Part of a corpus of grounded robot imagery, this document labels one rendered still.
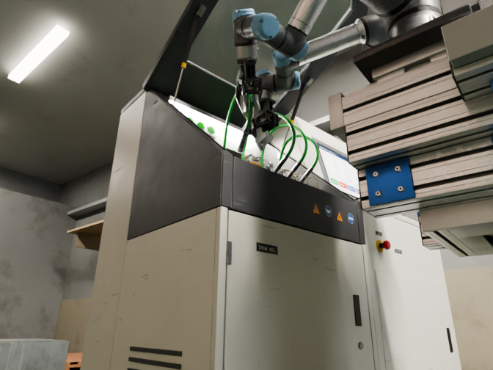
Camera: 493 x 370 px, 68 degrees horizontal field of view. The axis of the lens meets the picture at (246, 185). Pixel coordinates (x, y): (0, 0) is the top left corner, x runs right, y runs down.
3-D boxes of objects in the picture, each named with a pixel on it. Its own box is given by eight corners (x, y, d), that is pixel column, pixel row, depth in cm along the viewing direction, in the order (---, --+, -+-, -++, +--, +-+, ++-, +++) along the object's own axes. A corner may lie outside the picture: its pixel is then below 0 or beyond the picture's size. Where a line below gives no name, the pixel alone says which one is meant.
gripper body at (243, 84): (242, 98, 125) (238, 61, 120) (237, 94, 133) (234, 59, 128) (263, 95, 126) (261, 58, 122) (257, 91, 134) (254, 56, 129)
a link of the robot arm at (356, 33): (404, 17, 132) (276, 67, 136) (399, 39, 142) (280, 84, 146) (390, -5, 137) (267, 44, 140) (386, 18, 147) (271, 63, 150)
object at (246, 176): (232, 208, 99) (233, 156, 105) (222, 212, 102) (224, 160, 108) (360, 243, 137) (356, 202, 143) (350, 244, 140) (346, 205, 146)
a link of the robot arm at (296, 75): (298, 76, 145) (271, 80, 147) (301, 93, 155) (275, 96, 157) (298, 60, 148) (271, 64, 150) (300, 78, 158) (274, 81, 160)
